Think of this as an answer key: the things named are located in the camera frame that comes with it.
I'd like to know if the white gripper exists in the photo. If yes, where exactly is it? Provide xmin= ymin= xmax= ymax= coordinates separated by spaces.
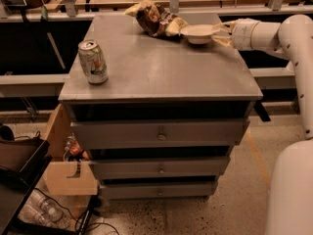
xmin=212 ymin=19 xmax=259 ymax=51

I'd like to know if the white paper bowl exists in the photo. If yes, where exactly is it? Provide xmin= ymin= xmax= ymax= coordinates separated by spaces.
xmin=180 ymin=24 xmax=219 ymax=44

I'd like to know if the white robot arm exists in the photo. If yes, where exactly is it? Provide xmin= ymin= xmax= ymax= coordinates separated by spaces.
xmin=213 ymin=14 xmax=313 ymax=235

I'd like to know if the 7up soda can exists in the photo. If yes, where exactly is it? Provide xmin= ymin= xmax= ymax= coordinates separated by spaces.
xmin=78 ymin=40 xmax=109 ymax=84

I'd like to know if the crumpled chip bag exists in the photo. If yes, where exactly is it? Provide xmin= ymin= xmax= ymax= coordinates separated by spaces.
xmin=124 ymin=0 xmax=189 ymax=37

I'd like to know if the top grey drawer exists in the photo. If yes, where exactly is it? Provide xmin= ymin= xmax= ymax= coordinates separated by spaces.
xmin=71 ymin=118 xmax=249 ymax=150

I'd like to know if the grey drawer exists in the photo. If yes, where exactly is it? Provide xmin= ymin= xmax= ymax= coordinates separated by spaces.
xmin=71 ymin=118 xmax=249 ymax=150
xmin=89 ymin=157 xmax=229 ymax=179
xmin=99 ymin=181 xmax=217 ymax=200

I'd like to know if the grey drawer cabinet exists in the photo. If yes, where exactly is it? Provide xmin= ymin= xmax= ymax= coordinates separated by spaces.
xmin=59 ymin=13 xmax=262 ymax=186

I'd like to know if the middle grey drawer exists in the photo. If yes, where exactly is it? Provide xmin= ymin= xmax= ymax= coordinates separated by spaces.
xmin=89 ymin=157 xmax=229 ymax=179

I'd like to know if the bottom grey drawer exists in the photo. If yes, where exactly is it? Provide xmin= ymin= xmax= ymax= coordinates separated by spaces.
xmin=99 ymin=181 xmax=217 ymax=200

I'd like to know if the wooden box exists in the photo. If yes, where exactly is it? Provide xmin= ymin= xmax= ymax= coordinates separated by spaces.
xmin=42 ymin=104 xmax=98 ymax=196

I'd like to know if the black cart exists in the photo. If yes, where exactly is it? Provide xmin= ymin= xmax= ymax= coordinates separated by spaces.
xmin=0 ymin=137 xmax=53 ymax=235

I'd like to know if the plastic water bottle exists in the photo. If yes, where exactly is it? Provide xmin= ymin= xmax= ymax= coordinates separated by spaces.
xmin=29 ymin=190 xmax=64 ymax=222

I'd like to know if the black cable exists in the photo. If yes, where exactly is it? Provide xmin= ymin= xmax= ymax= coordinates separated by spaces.
xmin=33 ymin=187 xmax=121 ymax=235

